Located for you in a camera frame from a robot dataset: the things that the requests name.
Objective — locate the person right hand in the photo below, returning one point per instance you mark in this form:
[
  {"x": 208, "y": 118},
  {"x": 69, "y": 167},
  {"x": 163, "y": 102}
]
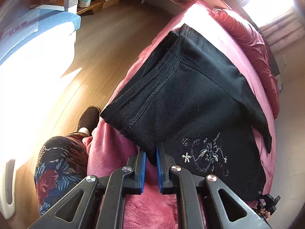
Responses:
[{"x": 263, "y": 213}]

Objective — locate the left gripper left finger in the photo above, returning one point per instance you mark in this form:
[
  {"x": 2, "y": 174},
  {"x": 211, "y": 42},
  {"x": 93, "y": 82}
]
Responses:
[{"x": 98, "y": 202}]

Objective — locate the black embroidered pants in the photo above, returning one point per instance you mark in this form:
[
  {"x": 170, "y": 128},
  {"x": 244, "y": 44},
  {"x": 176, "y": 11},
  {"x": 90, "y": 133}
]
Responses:
[{"x": 189, "y": 97}]

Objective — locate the red crumpled duvet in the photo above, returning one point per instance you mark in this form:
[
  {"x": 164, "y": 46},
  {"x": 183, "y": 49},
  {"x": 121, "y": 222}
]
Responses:
[{"x": 253, "y": 45}]

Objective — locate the dark bed headboard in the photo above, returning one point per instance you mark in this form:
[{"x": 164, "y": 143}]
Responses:
[{"x": 234, "y": 5}]

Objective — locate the blue grey chair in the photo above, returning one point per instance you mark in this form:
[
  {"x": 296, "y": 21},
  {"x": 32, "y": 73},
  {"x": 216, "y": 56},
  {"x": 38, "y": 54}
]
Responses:
[{"x": 22, "y": 21}]

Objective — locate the patterned window curtains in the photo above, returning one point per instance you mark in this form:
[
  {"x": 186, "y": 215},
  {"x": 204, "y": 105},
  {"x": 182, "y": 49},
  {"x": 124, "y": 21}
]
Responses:
[{"x": 276, "y": 20}]

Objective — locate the wooden side table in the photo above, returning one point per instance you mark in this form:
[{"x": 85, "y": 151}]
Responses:
[{"x": 96, "y": 5}]

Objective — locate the pink bed with sheet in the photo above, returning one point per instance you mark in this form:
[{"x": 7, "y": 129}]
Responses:
[{"x": 108, "y": 149}]

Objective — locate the teal white small container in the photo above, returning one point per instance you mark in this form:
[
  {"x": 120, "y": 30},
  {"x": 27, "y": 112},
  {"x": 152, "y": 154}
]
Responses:
[{"x": 84, "y": 3}]

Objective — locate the black shoe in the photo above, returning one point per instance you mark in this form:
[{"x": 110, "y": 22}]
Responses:
[{"x": 89, "y": 120}]

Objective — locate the floral patterned trouser leg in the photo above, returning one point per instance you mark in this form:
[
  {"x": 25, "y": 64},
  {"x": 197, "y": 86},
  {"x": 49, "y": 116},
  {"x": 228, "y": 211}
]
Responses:
[{"x": 61, "y": 165}]

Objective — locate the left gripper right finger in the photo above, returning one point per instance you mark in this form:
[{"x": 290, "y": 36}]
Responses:
[{"x": 203, "y": 202}]

